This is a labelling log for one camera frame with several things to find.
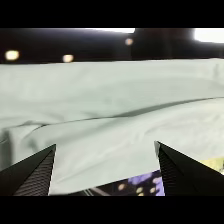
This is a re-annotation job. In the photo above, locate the pale grey shirt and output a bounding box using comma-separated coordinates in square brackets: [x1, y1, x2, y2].
[0, 58, 224, 196]

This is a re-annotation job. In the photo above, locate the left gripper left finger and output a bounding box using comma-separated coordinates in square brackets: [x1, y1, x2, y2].
[0, 143, 57, 197]

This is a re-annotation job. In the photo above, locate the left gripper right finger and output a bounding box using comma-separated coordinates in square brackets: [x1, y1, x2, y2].
[154, 140, 224, 197]

